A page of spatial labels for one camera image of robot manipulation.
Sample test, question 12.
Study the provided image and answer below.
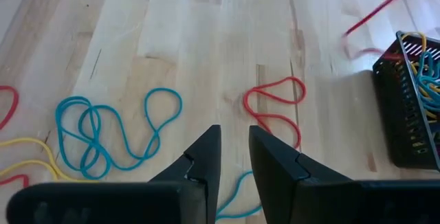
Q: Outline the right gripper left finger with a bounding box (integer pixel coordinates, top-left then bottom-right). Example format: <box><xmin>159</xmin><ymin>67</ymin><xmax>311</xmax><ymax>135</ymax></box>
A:
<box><xmin>147</xmin><ymin>124</ymin><xmax>222</xmax><ymax>224</ymax></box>

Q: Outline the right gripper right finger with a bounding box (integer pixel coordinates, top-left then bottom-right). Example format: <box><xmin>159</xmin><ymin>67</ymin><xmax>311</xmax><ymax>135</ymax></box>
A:
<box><xmin>248</xmin><ymin>125</ymin><xmax>362</xmax><ymax>224</ymax></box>

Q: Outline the yellow rubber band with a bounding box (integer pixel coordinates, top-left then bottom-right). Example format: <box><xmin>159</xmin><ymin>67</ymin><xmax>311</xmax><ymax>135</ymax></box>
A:
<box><xmin>400</xmin><ymin>31</ymin><xmax>440</xmax><ymax>122</ymax></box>
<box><xmin>0</xmin><ymin>137</ymin><xmax>97</xmax><ymax>183</ymax></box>

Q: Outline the black slotted plastic bin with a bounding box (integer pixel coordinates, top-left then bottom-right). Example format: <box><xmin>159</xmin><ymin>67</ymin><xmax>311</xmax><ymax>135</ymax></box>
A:
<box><xmin>372</xmin><ymin>30</ymin><xmax>440</xmax><ymax>172</ymax></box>

